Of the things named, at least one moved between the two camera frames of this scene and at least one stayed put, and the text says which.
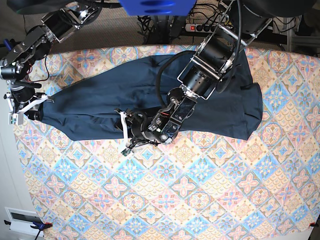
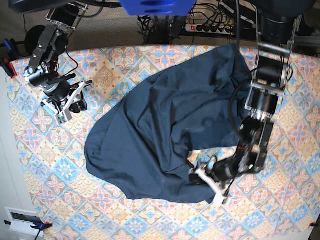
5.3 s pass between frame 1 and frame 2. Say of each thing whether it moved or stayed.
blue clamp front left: stayed
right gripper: moved
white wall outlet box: stayed
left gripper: moved
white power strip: stayed
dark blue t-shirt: moved
